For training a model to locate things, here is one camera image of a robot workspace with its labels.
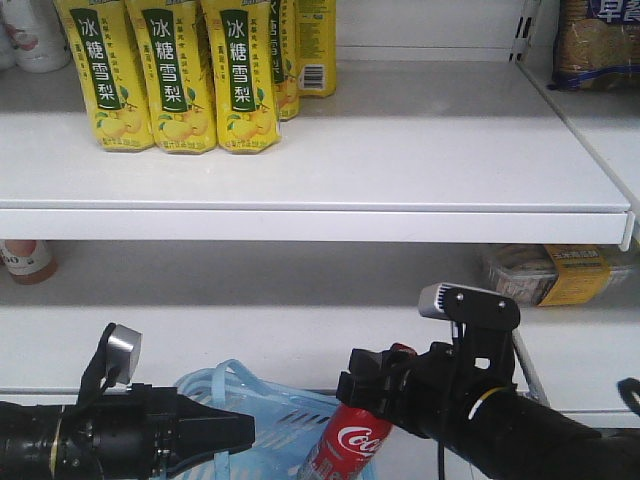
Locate orange C100 drink bottle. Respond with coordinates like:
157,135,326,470
1,240,58,285

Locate white peach drink bottle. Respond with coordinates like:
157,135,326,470
1,0,71,74

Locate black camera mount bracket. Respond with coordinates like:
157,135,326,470
443,287,521,395

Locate light blue plastic basket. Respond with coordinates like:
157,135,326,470
176,359,338,479

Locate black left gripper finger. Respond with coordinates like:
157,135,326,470
164,442,235,475
175,395,255,453

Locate yellow pear drink bottle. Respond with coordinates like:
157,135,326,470
54,1,155,152
297,0,337,97
201,0,281,154
269,0,300,121
125,1,217,154

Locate blue breakfast biscuit bag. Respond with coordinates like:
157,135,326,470
552,0,639,91

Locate white right shelf unit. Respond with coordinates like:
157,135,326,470
1,1,639,404

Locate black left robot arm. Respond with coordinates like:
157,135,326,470
1,384,255,479

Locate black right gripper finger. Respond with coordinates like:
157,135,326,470
336,371,399,415
348,347,417,383

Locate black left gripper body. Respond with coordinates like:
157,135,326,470
59,384,178,479

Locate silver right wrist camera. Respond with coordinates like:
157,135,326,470
418,282,494,320

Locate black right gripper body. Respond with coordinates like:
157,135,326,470
399,342,515,443

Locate red coca-cola aluminium bottle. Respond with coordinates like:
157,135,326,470
297,342,419,480

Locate clear biscuit box yellow band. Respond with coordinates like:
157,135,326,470
481,244,639,306

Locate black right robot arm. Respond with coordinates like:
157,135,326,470
337,342,639,479

